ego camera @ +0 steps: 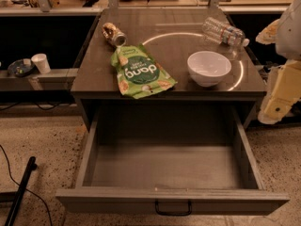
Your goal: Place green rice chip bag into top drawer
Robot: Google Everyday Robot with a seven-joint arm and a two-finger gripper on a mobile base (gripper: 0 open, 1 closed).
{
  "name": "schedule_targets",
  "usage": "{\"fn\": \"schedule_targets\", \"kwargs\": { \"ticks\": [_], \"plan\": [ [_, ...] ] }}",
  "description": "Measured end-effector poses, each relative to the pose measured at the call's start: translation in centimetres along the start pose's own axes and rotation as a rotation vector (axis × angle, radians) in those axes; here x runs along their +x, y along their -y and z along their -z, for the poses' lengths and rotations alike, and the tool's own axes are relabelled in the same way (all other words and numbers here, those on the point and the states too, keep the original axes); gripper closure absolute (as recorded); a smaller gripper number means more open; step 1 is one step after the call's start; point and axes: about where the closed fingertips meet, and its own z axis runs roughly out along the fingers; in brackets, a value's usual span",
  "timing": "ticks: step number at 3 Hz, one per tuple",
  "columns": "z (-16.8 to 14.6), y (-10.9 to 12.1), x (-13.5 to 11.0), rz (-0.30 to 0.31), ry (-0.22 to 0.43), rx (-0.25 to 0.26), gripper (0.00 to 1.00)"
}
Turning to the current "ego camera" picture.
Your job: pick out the dark grey cabinet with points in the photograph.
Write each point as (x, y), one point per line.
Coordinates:
(170, 35)

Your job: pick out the black stand leg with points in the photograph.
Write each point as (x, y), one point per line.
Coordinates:
(13, 212)

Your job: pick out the white paper cup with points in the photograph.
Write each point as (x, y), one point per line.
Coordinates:
(41, 62)

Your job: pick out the green rice chip bag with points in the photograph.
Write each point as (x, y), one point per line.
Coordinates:
(139, 75)

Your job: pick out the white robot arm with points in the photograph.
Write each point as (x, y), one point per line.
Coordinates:
(288, 39)

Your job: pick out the open grey top drawer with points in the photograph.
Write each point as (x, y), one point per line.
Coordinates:
(136, 155)

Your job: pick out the white bowl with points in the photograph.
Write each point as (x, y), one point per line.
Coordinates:
(208, 68)

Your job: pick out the low grey side shelf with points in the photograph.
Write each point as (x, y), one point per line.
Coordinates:
(56, 79)

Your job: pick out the clear plastic water bottle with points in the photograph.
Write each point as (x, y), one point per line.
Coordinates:
(225, 33)

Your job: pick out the tipped aluminium can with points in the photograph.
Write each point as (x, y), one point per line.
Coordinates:
(113, 35)

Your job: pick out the dark round plate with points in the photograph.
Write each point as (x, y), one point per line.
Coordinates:
(21, 68)

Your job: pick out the black drawer handle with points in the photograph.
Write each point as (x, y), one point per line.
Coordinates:
(173, 209)

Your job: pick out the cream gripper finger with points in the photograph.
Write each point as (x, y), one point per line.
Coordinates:
(269, 33)
(283, 91)

